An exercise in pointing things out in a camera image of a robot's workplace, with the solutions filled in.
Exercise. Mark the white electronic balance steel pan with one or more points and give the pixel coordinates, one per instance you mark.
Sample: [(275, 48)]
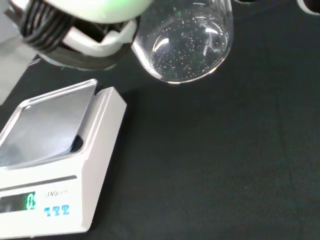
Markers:
[(50, 125)]

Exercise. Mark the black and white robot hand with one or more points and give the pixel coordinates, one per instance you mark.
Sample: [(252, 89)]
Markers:
[(82, 15)]

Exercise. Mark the black bench cloth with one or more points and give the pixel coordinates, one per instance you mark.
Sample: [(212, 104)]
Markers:
[(212, 155)]

